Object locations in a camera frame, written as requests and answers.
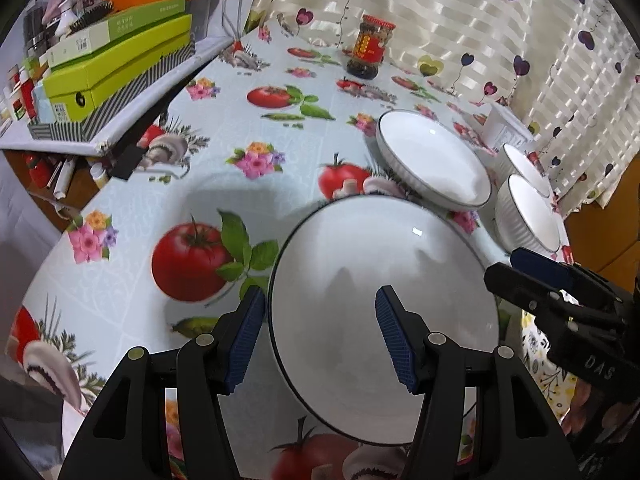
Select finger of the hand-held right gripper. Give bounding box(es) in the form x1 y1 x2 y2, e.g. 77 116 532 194
510 246 626 307
483 262 586 333

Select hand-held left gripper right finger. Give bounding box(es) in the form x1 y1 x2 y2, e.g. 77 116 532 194
375 285 583 480

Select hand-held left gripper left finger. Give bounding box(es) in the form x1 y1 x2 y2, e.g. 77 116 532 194
57 285 268 480

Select white ribbed bowl black rim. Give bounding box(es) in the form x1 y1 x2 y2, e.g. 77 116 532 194
501 142 551 198
494 174 563 256

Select white ribbed plate black rim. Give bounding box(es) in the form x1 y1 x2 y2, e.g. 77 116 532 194
267 195 500 446
375 109 493 211

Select person's right hand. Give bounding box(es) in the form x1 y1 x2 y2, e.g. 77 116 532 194
562 380 608 436

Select white floral seat cloth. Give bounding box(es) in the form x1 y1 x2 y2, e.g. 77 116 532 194
520 310 573 416

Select white plastic tub with lid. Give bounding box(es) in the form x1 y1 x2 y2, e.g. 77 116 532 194
482 102 536 156

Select vegetable print tablecloth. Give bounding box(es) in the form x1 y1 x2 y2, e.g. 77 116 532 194
0 35 576 480

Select black white striped box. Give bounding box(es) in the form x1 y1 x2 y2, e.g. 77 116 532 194
27 40 197 143

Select heart print striped curtain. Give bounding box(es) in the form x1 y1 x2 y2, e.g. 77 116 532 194
245 0 640 216

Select glass sauce jar red label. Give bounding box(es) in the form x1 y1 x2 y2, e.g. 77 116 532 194
346 14 396 80

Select white side shelf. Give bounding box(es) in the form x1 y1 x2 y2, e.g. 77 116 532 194
0 35 236 157

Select lime green flat box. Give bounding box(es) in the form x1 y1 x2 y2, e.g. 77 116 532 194
42 14 193 123

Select group of small bottles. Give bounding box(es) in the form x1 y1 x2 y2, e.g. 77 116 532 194
0 57 46 128

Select white and green flat box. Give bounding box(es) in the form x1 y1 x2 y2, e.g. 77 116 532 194
47 0 187 68

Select black hair brush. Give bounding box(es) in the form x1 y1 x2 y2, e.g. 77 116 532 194
70 2 115 36

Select white pump bottle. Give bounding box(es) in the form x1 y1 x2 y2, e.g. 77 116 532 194
54 0 77 37

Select glass canister dark lid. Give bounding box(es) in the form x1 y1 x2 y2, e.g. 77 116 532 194
24 5 57 58

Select white cables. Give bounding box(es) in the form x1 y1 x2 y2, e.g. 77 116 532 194
220 0 263 41

